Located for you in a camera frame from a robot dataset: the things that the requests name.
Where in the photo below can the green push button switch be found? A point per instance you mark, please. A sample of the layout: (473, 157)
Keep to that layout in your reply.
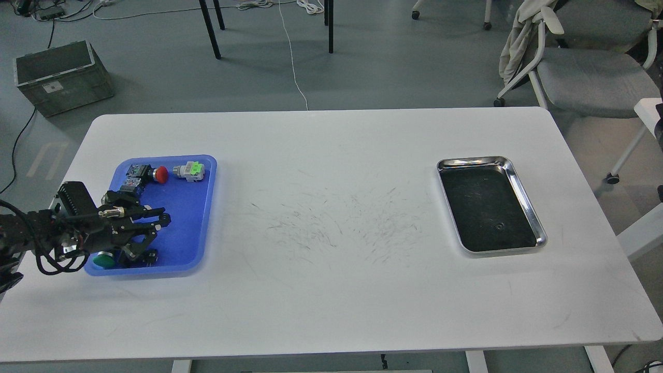
(104, 260)

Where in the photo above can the beige jacket on chair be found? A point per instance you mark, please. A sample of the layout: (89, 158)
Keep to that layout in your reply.
(520, 36)

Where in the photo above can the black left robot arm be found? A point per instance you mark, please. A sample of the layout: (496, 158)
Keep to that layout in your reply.
(39, 232)

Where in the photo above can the grey green switch module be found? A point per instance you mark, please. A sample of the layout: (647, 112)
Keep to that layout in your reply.
(192, 171)

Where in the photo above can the black push button switch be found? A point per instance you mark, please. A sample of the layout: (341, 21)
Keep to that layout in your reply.
(148, 258)

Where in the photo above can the stainless steel tray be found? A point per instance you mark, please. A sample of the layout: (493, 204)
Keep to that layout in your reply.
(482, 191)

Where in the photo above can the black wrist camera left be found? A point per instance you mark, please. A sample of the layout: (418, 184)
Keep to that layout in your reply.
(77, 206)

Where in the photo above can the grey plastic crate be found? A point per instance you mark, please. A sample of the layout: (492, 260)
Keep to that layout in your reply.
(62, 78)

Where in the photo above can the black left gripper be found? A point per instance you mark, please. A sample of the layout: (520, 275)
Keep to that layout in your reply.
(123, 222)

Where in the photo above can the grey office chair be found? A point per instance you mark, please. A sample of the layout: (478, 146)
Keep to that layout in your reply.
(591, 57)

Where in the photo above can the blue plastic tray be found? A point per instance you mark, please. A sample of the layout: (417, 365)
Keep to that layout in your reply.
(180, 245)

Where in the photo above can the yellow push button switch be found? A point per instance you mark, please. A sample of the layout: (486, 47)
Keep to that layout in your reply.
(132, 186)

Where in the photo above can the red mushroom push button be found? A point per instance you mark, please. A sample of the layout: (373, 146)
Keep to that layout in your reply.
(145, 173)

